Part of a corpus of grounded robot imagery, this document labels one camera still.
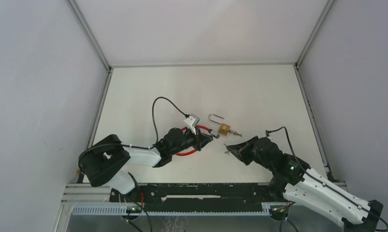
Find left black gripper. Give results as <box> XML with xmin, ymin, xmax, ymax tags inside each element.
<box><xmin>170</xmin><ymin>126</ymin><xmax>212</xmax><ymax>156</ymax></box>

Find red cable bike lock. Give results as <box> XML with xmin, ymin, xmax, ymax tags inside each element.
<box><xmin>176</xmin><ymin>125</ymin><xmax>220</xmax><ymax>157</ymax></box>

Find brass padlock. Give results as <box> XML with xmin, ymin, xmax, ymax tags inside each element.
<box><xmin>208</xmin><ymin>114</ymin><xmax>231</xmax><ymax>136</ymax></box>

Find padlock keys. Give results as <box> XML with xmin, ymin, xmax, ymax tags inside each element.
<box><xmin>229</xmin><ymin>130</ymin><xmax>243</xmax><ymax>137</ymax></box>

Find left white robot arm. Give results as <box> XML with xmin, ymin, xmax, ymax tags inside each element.
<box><xmin>78</xmin><ymin>126</ymin><xmax>219</xmax><ymax>202</ymax></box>

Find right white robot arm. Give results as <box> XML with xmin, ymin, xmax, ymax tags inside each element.
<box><xmin>226</xmin><ymin>136</ymin><xmax>383</xmax><ymax>232</ymax></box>

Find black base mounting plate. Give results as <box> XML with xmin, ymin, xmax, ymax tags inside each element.
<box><xmin>109</xmin><ymin>183</ymin><xmax>286</xmax><ymax>213</ymax></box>

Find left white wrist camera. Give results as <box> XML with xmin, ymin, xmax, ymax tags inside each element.
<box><xmin>184</xmin><ymin>114</ymin><xmax>200</xmax><ymax>135</ymax></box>

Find right black camera cable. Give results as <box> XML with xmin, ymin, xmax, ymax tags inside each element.
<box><xmin>265</xmin><ymin>126</ymin><xmax>388</xmax><ymax>232</ymax></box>

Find black camera cable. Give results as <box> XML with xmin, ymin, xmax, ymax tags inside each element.
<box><xmin>265</xmin><ymin>126</ymin><xmax>388</xmax><ymax>232</ymax></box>
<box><xmin>78</xmin><ymin>96</ymin><xmax>190</xmax><ymax>175</ymax></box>

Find left black camera cable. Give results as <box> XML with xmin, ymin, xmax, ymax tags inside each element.
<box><xmin>78</xmin><ymin>96</ymin><xmax>190</xmax><ymax>175</ymax></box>

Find aluminium frame rails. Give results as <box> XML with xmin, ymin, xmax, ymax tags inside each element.
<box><xmin>60</xmin><ymin>0</ymin><xmax>353</xmax><ymax>205</ymax></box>

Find white slotted cable duct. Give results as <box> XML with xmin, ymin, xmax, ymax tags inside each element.
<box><xmin>71</xmin><ymin>204</ymin><xmax>274</xmax><ymax>217</ymax></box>

